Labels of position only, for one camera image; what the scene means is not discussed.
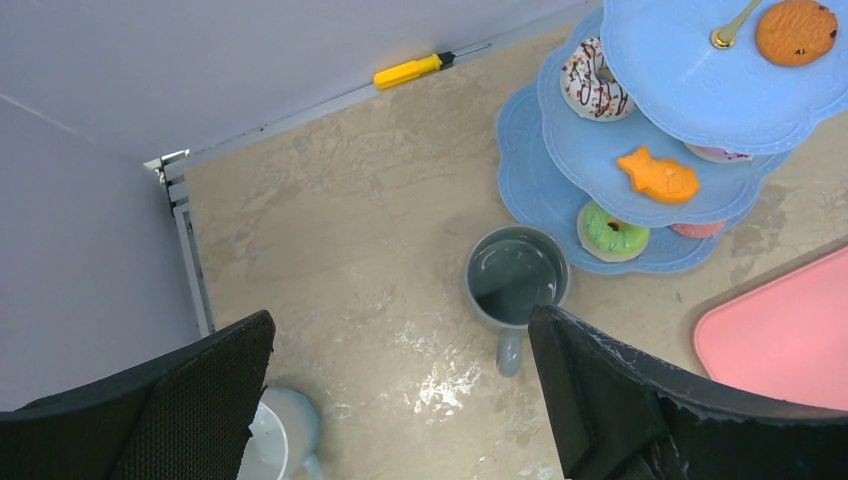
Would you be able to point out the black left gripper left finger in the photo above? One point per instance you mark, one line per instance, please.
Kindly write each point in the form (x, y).
(183, 415)

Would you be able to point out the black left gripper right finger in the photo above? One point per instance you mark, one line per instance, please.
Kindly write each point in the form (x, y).
(617, 412)

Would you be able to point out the white ceramic mug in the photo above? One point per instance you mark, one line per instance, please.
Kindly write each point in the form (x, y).
(285, 433)

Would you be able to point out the green frosted donut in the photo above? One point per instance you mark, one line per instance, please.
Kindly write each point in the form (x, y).
(608, 238)

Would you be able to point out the pink rectangular tray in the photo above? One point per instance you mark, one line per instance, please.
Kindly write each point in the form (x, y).
(786, 339)

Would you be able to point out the grey-green ceramic mug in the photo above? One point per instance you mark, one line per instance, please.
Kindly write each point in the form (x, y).
(507, 273)

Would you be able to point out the orange fish-shaped biscuit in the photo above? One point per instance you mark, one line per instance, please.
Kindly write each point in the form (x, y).
(661, 179)

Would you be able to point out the purple frosted donut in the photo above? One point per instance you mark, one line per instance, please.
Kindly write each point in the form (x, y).
(718, 155)

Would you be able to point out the blue three-tier cake stand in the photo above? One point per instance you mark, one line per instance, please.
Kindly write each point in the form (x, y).
(652, 129)

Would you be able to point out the chocolate drizzle white donut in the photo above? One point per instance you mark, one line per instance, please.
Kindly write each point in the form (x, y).
(589, 87)

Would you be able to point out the brown chocolate chip cookie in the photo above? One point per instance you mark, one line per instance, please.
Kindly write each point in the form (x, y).
(796, 33)

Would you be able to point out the pink cupcake with cream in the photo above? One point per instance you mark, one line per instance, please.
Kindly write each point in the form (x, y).
(698, 231)

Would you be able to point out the yellow-handled screwdriver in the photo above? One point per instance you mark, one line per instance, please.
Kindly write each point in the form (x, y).
(414, 69)

